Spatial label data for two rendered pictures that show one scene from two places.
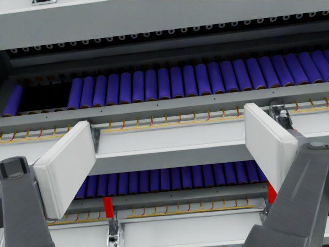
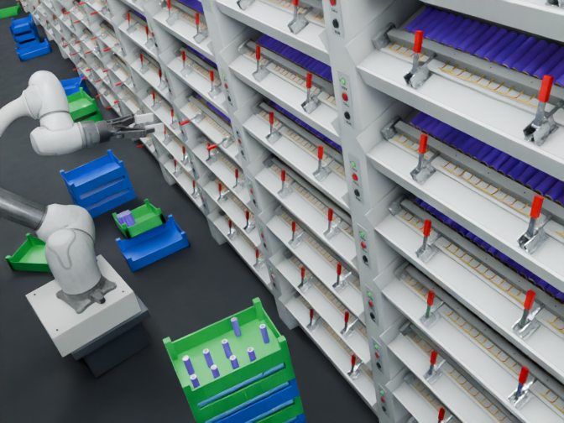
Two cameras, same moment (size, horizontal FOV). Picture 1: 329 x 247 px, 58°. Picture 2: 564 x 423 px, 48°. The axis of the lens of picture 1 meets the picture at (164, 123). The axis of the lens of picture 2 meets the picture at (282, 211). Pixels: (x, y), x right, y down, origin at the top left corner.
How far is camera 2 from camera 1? 2.24 m
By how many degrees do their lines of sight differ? 54
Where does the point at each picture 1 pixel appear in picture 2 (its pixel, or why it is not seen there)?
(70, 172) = (141, 119)
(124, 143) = (204, 125)
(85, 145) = (149, 117)
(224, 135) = (217, 138)
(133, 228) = (217, 162)
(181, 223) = (227, 170)
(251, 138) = (158, 127)
